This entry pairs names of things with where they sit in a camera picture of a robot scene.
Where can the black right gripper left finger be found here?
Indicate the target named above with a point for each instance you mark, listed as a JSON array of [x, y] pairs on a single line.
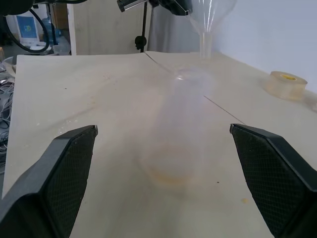
[[52, 178]]

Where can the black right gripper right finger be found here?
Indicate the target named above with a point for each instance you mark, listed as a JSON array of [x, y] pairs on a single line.
[[270, 173]]

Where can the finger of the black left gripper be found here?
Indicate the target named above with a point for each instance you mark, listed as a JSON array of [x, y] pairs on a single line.
[[176, 7]]

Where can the clear plastic funnel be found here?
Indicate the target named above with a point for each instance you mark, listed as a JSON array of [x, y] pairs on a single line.
[[205, 27]]

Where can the clear bottle with orange liquid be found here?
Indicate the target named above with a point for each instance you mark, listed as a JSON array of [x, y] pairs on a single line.
[[184, 119]]

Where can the black stand pole with knob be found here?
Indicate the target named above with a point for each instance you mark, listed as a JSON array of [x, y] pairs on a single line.
[[143, 37]]

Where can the light wooden panel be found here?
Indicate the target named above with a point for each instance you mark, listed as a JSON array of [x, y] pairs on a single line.
[[106, 27]]

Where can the clear adhesive tape roll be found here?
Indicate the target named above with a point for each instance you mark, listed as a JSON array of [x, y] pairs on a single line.
[[284, 85]]

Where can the blue water jug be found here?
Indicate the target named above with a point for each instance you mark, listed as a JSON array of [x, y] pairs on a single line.
[[50, 31]]

